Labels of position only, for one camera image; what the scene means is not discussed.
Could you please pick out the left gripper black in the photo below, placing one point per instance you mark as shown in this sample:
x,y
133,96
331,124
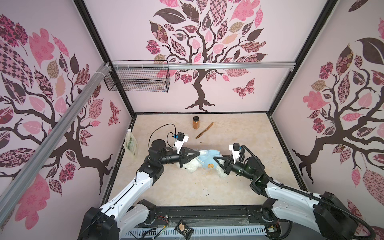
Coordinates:
x,y
184,157

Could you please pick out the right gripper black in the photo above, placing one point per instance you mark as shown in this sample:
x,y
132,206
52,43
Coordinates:
x,y
227,164

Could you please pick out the white teddy bear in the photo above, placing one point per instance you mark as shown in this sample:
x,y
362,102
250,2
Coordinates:
x,y
193,165

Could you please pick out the light blue bear hoodie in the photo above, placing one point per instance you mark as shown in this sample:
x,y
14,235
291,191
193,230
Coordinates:
x,y
206,159

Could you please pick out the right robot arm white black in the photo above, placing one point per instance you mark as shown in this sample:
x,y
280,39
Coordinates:
x,y
304,209

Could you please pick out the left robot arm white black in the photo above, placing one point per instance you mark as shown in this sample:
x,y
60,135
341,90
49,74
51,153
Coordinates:
x,y
121,214

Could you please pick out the wooden knife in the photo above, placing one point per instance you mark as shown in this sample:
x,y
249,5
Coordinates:
x,y
205,130

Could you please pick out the amber spice jar black lid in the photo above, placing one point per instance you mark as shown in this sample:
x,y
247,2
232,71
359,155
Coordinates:
x,y
196,122

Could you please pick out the white green refill pouch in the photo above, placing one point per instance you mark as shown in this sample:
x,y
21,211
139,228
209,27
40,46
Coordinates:
x,y
131,144

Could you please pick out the small black brown packet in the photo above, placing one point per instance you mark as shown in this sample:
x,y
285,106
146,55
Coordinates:
x,y
184,230

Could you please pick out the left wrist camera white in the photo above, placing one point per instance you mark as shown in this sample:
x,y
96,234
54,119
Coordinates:
x,y
180,138

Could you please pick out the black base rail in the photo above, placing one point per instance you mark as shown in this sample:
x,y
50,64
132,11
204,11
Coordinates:
x,y
236,215

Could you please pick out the black wire basket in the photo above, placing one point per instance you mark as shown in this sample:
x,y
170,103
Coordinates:
x,y
139,76

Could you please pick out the white slotted cable duct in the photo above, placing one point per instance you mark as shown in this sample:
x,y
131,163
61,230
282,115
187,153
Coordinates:
x,y
199,232

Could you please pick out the rear aluminium rail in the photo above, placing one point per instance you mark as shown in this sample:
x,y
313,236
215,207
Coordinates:
x,y
203,66

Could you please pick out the aluminium rail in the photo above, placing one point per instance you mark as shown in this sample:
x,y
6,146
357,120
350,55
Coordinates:
x,y
22,181
203,66

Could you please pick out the left aluminium rail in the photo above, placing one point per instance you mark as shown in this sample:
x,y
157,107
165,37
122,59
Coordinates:
x,y
22,181

